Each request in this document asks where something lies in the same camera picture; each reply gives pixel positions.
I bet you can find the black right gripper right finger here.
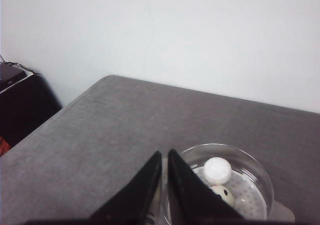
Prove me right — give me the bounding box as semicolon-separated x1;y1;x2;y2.
167;149;244;222

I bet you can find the stainless steel steamer pot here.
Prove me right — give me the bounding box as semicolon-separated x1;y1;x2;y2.
162;143;295;225

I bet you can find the black box beside table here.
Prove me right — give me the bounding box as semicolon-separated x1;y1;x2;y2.
0;61;62;156

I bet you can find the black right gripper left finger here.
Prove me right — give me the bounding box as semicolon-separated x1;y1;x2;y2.
90;151;162;222

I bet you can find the panda bun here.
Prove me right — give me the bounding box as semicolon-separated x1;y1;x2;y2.
210;185;235;207
203;157;232;186

